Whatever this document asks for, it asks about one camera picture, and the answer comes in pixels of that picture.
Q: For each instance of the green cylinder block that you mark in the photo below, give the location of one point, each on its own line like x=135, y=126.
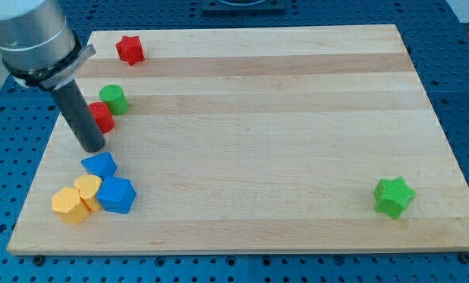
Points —
x=113, y=96

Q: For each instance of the blue cube block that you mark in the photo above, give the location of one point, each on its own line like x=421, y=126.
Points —
x=116, y=195

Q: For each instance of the yellow heart block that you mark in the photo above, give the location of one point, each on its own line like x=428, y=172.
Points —
x=88, y=186

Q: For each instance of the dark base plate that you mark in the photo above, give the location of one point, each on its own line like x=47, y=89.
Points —
x=241, y=6

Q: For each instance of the blue triangle block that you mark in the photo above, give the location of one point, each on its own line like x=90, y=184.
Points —
x=102, y=165

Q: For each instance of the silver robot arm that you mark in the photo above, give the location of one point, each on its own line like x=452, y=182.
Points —
x=40, y=50

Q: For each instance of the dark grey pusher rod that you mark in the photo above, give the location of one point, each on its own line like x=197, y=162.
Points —
x=76, y=113

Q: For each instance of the green star block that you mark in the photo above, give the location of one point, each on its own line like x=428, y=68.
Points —
x=393, y=196

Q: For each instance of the red star block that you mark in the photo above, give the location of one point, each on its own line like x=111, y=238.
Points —
x=130, y=50

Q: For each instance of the red cylinder block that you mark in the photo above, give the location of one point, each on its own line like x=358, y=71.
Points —
x=102, y=115

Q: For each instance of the wooden board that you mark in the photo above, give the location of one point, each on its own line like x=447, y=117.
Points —
x=258, y=141

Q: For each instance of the yellow hexagon block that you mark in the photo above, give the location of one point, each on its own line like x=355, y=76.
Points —
x=69, y=206

